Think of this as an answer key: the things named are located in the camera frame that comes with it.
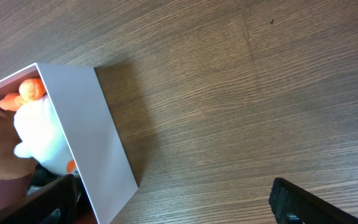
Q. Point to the brown plush toy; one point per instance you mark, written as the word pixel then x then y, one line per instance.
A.
pixel 11 166

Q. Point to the white box with pink interior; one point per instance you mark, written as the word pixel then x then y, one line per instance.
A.
pixel 85 119

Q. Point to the white plush duck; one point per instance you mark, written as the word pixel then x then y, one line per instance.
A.
pixel 39 129

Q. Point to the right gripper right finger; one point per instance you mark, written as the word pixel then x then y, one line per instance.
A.
pixel 293 204

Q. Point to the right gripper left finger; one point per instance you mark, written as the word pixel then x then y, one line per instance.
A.
pixel 37 206

